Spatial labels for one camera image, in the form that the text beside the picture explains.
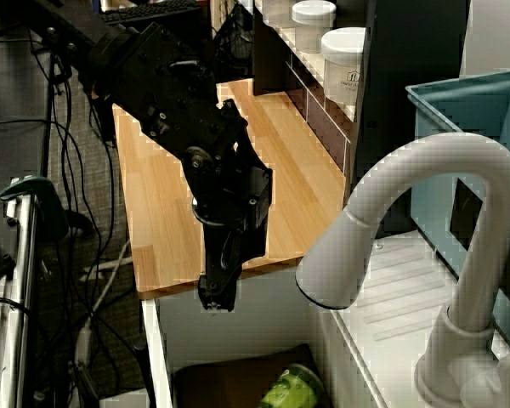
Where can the white toy faucet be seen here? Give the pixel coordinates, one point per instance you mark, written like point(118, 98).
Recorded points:
point(472, 157)

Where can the dark tile backsplash panel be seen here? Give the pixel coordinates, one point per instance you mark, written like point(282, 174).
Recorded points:
point(323, 123)

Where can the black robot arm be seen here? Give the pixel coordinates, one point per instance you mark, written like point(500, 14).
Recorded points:
point(166, 93)

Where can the aluminium frame rail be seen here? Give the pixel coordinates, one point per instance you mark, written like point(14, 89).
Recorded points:
point(21, 255)

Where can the plain white lidded jar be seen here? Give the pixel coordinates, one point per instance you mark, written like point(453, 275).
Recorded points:
point(312, 30)

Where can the dark shelf frame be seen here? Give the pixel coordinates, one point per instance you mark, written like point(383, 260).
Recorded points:
point(408, 85)

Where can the green clamp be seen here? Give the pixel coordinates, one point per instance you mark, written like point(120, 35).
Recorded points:
point(30, 183)

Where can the green can with grey lid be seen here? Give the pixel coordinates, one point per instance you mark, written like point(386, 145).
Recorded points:
point(289, 391)

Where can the blue plastic bin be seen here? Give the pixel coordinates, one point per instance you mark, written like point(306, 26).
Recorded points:
point(433, 123)

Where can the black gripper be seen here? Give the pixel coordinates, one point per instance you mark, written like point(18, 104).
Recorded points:
point(225, 246)

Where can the white lidded jar with print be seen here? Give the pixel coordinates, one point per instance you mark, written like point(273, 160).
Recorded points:
point(342, 68)

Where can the wooden countertop board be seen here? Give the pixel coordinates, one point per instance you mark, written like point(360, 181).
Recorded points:
point(153, 212)

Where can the black computer keyboard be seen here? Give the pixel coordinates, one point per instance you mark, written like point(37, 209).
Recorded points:
point(153, 12)

